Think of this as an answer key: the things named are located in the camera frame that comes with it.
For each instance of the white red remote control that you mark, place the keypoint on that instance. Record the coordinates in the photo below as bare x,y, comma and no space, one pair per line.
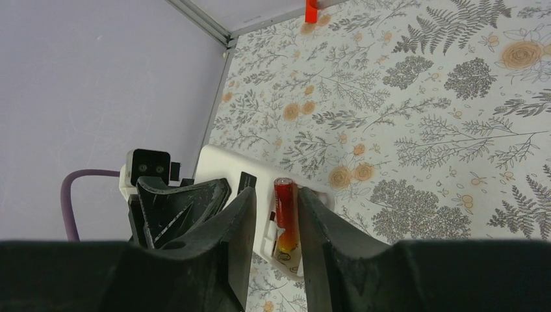
241,172

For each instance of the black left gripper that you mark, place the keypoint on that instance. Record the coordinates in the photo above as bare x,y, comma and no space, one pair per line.
159,213

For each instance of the red orange battery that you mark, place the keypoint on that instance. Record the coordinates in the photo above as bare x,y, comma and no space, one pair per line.
288,236

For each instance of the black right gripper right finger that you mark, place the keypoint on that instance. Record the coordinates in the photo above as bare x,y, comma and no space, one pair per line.
347,270

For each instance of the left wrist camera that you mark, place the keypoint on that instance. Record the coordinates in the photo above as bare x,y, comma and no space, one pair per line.
146,162

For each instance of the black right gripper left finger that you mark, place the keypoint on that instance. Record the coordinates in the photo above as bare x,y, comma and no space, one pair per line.
206,269

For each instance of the floral table mat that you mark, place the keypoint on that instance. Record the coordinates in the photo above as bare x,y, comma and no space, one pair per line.
429,120

